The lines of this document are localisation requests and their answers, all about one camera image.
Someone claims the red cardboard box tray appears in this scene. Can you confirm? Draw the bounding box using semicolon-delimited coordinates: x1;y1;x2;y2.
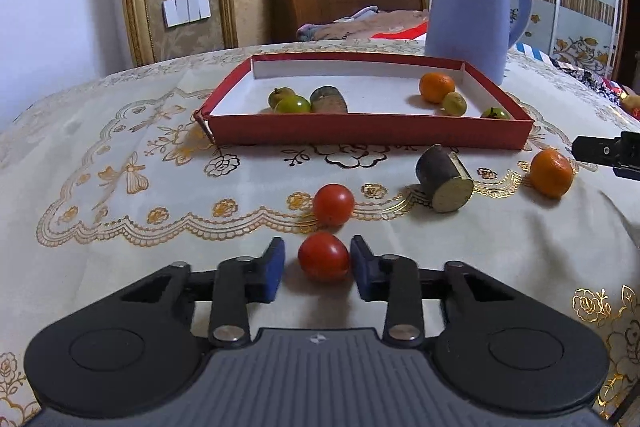
194;52;533;150

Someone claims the green fruit in tray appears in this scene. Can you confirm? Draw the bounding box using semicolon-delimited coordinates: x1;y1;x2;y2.
274;94;311;114

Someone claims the white wall switch panel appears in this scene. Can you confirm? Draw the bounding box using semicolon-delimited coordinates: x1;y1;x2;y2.
162;0;212;28

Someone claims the embroidered cream tablecloth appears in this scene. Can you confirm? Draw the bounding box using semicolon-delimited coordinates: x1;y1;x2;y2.
1;49;639;426

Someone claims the small yellow-green fruit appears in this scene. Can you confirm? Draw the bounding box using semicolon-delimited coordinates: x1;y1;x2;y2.
442;91;468;117

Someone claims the large orange tangerine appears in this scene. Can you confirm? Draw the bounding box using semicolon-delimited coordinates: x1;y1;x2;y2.
528;148;574;199

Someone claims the orange tangerine in tray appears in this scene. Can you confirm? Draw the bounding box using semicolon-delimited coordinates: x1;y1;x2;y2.
419;72;456;105

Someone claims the dark cut sugarcane piece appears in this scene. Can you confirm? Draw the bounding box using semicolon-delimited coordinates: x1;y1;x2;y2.
416;144;474;213

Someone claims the brownish-green fruit in tray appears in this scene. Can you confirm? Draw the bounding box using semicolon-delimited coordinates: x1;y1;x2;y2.
268;87;295;109

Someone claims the blue plastic pitcher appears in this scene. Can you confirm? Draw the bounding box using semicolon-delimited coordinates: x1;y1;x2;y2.
424;0;533;86

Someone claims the red cherry tomato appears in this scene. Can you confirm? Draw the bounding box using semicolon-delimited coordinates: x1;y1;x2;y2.
312;183;355;227
297;232;350;283

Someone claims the green jujube fruit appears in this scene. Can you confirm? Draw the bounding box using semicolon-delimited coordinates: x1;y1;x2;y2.
480;106;511;120

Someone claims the bedding pile on bed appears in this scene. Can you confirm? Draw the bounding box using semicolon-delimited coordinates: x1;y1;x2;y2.
296;5;430;42

